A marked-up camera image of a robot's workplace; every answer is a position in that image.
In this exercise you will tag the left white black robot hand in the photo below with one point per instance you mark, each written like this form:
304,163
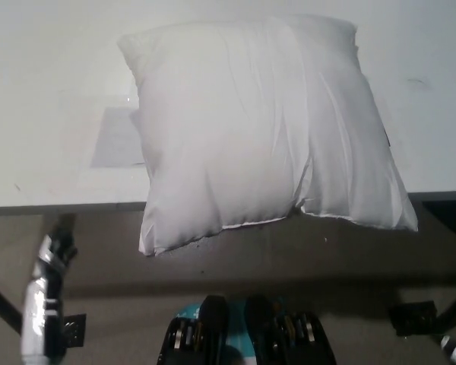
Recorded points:
42,304

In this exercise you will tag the white square pillow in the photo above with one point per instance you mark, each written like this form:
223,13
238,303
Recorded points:
251,133

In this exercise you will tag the black teal robot torso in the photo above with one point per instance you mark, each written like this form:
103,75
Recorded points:
247,331

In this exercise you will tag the black metal table leg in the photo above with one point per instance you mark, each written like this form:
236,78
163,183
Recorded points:
2,304

